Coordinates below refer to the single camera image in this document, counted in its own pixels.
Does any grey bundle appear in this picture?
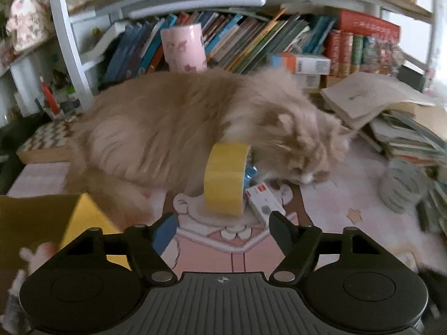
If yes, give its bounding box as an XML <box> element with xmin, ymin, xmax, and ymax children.
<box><xmin>381</xmin><ymin>159</ymin><xmax>428</xmax><ymax>213</ymax></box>

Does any blue wrapper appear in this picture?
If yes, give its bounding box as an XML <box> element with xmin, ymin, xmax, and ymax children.
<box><xmin>242</xmin><ymin>162</ymin><xmax>259</xmax><ymax>187</ymax></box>

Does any wooden chessboard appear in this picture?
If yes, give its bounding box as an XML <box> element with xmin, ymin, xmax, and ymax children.
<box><xmin>17</xmin><ymin>120</ymin><xmax>91</xmax><ymax>164</ymax></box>

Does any pile of books and papers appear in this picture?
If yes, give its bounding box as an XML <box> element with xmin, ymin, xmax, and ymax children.
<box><xmin>360</xmin><ymin>101</ymin><xmax>447</xmax><ymax>234</ymax></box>

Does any white bookshelf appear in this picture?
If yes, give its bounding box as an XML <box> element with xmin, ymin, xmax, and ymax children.
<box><xmin>0</xmin><ymin>0</ymin><xmax>447</xmax><ymax>119</ymax></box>

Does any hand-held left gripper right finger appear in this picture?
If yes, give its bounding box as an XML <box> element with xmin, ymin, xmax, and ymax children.
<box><xmin>268</xmin><ymin>210</ymin><xmax>385</xmax><ymax>283</ymax></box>

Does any red boxed book set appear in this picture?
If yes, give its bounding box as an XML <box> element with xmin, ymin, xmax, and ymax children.
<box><xmin>326</xmin><ymin>9</ymin><xmax>402</xmax><ymax>75</ymax></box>

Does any cartoon printed desk mat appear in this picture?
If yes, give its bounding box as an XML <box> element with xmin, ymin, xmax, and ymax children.
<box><xmin>173</xmin><ymin>181</ymin><xmax>315</xmax><ymax>274</ymax></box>

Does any red marker pen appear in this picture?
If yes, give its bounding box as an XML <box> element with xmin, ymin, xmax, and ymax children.
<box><xmin>41</xmin><ymin>77</ymin><xmax>60</xmax><ymax>114</ymax></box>

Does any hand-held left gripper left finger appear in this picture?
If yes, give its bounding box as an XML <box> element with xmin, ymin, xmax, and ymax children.
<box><xmin>56</xmin><ymin>212</ymin><xmax>179</xmax><ymax>284</ymax></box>

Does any row of colourful books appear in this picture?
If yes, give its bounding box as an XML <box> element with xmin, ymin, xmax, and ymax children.
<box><xmin>101</xmin><ymin>10</ymin><xmax>329</xmax><ymax>82</ymax></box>

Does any floral fabric bag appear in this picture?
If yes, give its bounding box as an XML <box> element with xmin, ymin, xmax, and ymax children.
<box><xmin>5</xmin><ymin>0</ymin><xmax>49</xmax><ymax>54</ymax></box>

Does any fluffy orange cat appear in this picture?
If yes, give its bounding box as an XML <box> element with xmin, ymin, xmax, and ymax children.
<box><xmin>66</xmin><ymin>66</ymin><xmax>353</xmax><ymax>217</ymax></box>

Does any open beige book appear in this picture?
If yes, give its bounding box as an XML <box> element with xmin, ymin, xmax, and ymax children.
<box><xmin>320</xmin><ymin>71</ymin><xmax>437</xmax><ymax>130</ymax></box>

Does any yellow cardboard box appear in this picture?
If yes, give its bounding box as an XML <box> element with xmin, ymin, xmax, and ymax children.
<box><xmin>0</xmin><ymin>193</ymin><xmax>131</xmax><ymax>322</ymax></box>

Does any pink printed cup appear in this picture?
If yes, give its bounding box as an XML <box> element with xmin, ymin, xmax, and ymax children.
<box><xmin>160</xmin><ymin>23</ymin><xmax>207</xmax><ymax>74</ymax></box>

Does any white and orange carton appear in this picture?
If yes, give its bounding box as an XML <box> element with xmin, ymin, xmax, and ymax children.
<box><xmin>270</xmin><ymin>52</ymin><xmax>332</xmax><ymax>75</ymax></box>

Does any yellow tape roll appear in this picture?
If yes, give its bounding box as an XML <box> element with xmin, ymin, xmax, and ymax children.
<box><xmin>203</xmin><ymin>142</ymin><xmax>252</xmax><ymax>217</ymax></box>

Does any small white toy car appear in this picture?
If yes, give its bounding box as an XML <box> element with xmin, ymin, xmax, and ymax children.
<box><xmin>244</xmin><ymin>182</ymin><xmax>286</xmax><ymax>224</ymax></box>

